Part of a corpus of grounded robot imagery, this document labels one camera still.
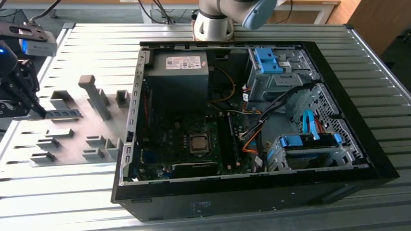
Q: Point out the white desk with wooden top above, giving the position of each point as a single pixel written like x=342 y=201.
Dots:
x=321 y=15

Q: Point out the grey plastic parts rack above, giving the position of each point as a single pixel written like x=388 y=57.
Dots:
x=81 y=130

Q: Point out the RAM memory stick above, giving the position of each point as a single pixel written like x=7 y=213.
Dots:
x=65 y=114

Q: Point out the green motherboard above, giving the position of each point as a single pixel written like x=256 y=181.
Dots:
x=168 y=134

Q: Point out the black open PC case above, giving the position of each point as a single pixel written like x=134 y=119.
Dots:
x=225 y=199

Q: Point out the grey metal disk bay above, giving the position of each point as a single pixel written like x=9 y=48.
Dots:
x=318 y=151

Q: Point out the black graphics card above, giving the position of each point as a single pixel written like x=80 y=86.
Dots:
x=196 y=169

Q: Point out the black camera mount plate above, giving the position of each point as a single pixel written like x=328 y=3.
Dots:
x=6 y=29

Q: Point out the light wooden panel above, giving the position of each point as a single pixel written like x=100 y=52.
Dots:
x=344 y=13

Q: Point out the black disk in blue carrier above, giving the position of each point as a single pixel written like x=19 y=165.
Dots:
x=293 y=141

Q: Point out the CPU socket with metal frame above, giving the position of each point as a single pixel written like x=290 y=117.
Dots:
x=200 y=153

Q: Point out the silver CPU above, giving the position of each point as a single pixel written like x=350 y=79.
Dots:
x=200 y=143

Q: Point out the black RAM slot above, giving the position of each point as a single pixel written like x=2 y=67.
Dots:
x=224 y=139

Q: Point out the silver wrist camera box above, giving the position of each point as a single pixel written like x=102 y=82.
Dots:
x=41 y=47

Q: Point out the blue cage latch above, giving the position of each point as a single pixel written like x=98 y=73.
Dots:
x=272 y=156

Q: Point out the grey desk with wooden top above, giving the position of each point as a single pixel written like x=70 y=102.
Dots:
x=97 y=6

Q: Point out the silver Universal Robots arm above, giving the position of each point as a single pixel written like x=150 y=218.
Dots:
x=212 y=26

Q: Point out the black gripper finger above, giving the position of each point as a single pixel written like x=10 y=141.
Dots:
x=13 y=109
x=27 y=81

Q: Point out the grey power supply unit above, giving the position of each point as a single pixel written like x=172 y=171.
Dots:
x=180 y=84

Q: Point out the brown wooden cabinet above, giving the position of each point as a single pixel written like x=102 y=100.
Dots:
x=382 y=26

